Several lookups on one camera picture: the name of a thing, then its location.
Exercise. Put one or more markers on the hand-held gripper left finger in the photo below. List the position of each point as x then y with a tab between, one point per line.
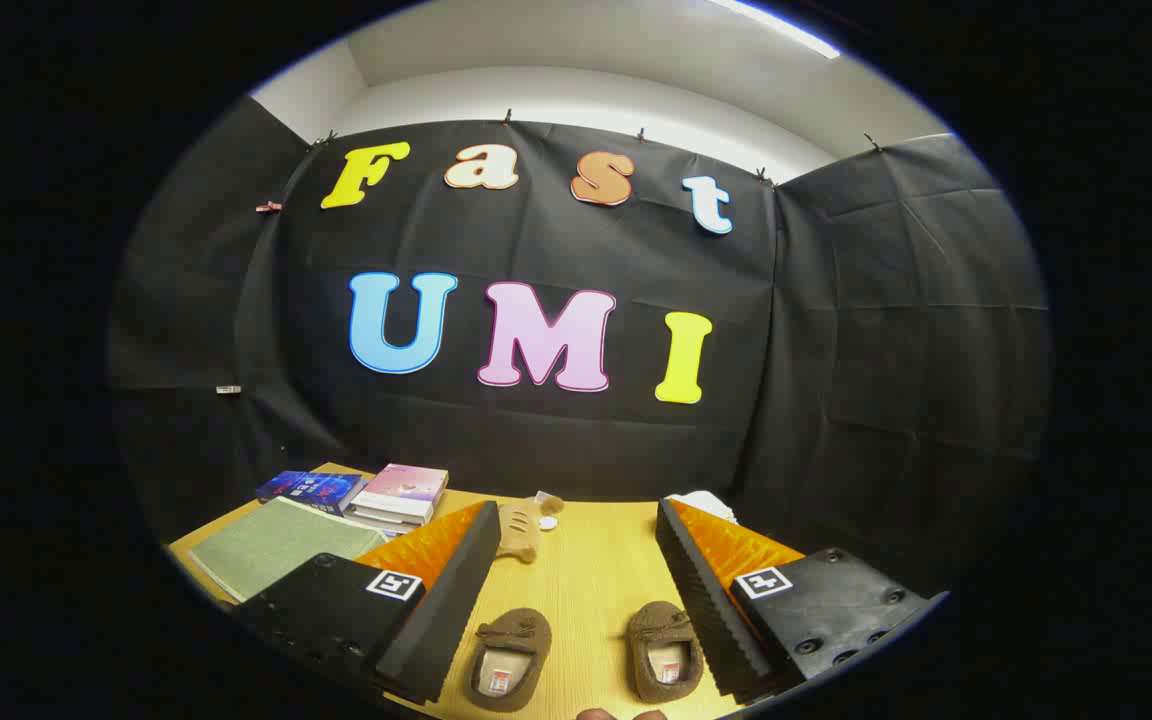
441	610

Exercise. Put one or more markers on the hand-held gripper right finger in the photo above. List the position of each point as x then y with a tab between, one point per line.
711	610

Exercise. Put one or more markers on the brown fuzzy slipper shoe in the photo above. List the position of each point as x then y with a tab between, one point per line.
511	635
658	630

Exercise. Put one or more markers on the green fabric storage box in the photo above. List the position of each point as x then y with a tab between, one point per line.
271	545

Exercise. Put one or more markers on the white plush toy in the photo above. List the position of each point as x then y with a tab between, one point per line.
706	502

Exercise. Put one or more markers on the thin white-edged book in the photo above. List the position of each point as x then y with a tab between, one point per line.
376	521
386	512

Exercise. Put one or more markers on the brown plush toy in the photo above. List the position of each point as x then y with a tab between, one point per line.
521	530

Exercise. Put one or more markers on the blue cover book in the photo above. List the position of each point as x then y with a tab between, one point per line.
321	490

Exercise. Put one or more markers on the black backdrop cloth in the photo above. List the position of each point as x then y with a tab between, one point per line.
836	350

